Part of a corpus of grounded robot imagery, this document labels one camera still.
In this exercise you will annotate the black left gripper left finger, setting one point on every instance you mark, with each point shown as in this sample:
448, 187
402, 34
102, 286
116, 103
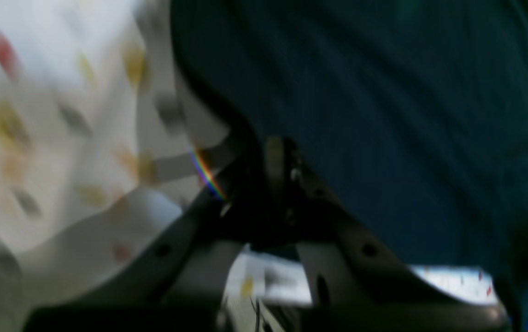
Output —
177, 283

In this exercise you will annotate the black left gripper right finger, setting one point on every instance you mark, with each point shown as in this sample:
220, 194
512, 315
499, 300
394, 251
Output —
356, 283

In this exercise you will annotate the black t-shirt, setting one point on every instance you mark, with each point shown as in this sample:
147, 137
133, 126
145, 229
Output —
414, 112

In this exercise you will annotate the terrazzo pattern table cloth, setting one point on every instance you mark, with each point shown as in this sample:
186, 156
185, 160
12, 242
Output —
103, 145

